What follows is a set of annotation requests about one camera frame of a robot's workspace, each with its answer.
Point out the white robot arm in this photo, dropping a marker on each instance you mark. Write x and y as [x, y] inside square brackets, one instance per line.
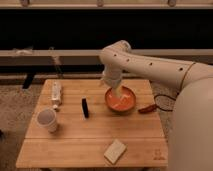
[190, 146]

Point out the red chili pepper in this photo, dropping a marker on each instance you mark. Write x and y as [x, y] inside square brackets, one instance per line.
[148, 109]

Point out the white paper cup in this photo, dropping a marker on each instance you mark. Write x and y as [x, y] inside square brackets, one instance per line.
[47, 119]

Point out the metal rail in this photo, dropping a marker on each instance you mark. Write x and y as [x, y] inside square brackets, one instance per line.
[201, 55]

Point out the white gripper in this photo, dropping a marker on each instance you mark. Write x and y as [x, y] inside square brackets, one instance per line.
[112, 78]

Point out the orange bowl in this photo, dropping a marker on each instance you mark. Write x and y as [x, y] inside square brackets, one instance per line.
[119, 106]

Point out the wooden table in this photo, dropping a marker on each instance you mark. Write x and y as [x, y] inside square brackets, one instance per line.
[81, 142]

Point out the black eraser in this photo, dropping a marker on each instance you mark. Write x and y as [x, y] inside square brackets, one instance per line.
[85, 108]

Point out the beige sponge block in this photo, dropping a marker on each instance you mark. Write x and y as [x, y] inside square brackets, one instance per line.
[115, 151]

